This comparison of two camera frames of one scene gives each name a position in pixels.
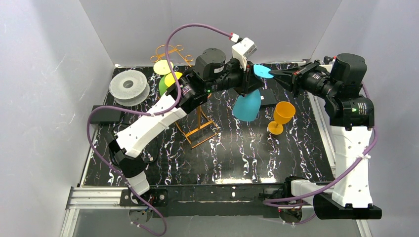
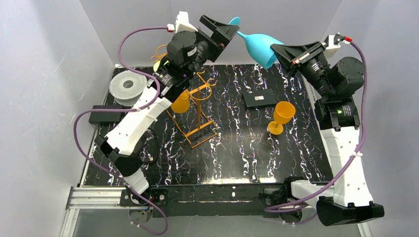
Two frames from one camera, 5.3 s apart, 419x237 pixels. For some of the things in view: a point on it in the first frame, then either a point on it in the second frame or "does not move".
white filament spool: (129, 88) does not move
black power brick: (105, 116) does not move
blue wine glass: (246, 108) -> (259, 46)
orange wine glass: (283, 114) does not move
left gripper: (248, 80) -> (213, 41)
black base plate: (222, 201) does not move
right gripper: (297, 78) -> (303, 58)
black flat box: (267, 96) does not move
